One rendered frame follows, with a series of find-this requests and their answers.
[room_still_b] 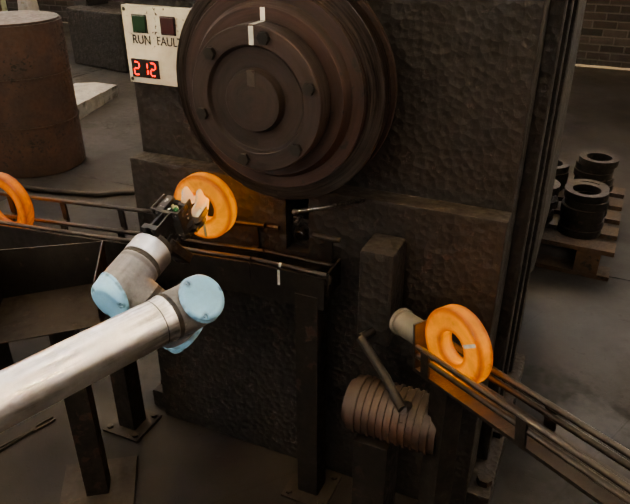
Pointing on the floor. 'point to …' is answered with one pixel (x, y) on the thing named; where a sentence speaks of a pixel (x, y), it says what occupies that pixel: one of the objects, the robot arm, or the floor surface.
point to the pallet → (584, 215)
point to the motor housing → (383, 435)
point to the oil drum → (27, 95)
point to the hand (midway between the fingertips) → (204, 198)
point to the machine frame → (504, 149)
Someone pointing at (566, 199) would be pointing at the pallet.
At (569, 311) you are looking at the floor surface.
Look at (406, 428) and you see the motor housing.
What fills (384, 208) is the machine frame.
